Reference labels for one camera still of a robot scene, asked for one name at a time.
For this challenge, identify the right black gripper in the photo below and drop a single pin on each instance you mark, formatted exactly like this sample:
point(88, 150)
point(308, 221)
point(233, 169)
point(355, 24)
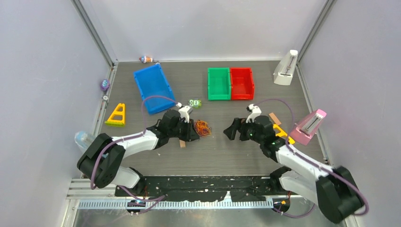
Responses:
point(239, 124)

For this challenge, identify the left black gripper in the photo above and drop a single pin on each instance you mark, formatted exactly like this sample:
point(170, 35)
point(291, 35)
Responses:
point(190, 134)

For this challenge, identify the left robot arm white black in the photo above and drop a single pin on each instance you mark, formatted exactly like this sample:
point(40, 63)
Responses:
point(101, 161)

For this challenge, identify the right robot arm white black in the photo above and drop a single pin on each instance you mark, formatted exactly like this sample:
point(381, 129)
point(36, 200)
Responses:
point(332, 189)

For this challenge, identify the small wooden block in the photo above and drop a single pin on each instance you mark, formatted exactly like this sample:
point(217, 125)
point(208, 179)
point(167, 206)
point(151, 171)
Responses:
point(182, 144)

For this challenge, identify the green monster toy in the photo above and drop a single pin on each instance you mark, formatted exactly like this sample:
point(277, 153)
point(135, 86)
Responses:
point(195, 103)

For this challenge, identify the wooden block right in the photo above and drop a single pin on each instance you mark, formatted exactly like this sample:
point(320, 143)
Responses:
point(275, 119)

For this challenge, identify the green plastic bin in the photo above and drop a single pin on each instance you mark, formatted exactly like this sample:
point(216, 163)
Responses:
point(219, 84)

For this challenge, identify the yellow triangle block right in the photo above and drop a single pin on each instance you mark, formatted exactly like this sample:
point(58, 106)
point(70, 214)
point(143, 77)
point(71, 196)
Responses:
point(281, 133)

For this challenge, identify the yellow triangle block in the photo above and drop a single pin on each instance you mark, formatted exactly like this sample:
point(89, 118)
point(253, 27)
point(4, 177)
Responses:
point(117, 117)
point(281, 133)

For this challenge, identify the red plastic bin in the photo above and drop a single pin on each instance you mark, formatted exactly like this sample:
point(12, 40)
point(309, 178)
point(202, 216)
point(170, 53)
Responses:
point(242, 84)

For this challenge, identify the blue plastic bin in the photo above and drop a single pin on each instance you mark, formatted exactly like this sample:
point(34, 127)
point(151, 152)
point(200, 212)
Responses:
point(151, 81)

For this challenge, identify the pink metronome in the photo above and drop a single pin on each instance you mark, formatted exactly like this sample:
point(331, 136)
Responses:
point(305, 129)

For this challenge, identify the yellow triangle block left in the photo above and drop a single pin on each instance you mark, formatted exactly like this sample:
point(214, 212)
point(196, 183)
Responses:
point(117, 117)

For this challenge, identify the white metronome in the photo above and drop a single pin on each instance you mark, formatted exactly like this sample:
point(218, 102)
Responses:
point(283, 73)

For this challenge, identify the small figurine toy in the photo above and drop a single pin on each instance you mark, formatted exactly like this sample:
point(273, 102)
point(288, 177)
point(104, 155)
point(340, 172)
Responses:
point(145, 59)

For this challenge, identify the purple round toy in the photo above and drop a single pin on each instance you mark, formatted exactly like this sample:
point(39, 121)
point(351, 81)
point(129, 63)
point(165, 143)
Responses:
point(105, 84)

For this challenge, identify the clear plastic container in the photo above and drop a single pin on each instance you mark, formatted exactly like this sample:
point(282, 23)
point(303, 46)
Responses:
point(83, 140)

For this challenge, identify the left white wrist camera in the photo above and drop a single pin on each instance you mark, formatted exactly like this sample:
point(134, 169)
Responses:
point(184, 111)

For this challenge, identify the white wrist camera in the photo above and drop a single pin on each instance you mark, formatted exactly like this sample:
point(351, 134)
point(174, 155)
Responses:
point(184, 111)
point(254, 111)

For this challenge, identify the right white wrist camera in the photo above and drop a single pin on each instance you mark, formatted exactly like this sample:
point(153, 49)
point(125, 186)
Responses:
point(254, 111)

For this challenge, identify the aluminium rail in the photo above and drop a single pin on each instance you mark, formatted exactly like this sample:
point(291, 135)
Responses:
point(105, 199)

